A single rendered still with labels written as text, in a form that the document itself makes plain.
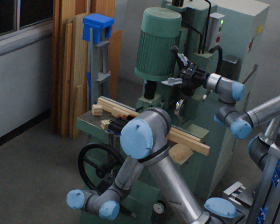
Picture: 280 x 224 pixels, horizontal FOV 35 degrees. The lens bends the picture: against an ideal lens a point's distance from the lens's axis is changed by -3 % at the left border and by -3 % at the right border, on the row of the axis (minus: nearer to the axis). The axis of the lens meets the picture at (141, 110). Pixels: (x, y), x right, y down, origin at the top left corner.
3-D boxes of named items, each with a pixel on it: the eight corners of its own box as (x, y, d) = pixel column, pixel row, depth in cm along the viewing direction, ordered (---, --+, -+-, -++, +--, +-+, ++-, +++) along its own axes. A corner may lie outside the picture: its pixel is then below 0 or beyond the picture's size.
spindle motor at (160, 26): (127, 73, 215) (136, 10, 201) (146, 64, 229) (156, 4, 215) (159, 86, 208) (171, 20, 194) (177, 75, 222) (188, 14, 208)
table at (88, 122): (63, 134, 226) (64, 124, 224) (99, 114, 251) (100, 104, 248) (170, 185, 202) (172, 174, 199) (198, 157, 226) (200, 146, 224)
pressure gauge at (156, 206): (150, 213, 218) (153, 200, 214) (154, 209, 221) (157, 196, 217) (162, 219, 215) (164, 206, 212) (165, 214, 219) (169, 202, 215)
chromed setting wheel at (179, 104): (171, 121, 230) (175, 99, 225) (181, 112, 240) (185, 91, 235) (176, 122, 229) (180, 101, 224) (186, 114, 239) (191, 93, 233)
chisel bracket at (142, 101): (135, 114, 226) (137, 98, 222) (149, 104, 237) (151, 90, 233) (147, 119, 223) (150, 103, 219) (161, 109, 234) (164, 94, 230)
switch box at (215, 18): (201, 45, 230) (207, 15, 223) (208, 41, 238) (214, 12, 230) (212, 48, 227) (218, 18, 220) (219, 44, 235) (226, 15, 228)
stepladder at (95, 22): (79, 172, 343) (78, 18, 293) (96, 157, 364) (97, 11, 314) (98, 178, 337) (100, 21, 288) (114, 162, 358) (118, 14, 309)
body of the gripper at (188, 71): (185, 59, 192) (211, 67, 187) (189, 68, 200) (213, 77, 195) (177, 73, 190) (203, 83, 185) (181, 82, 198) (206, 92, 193)
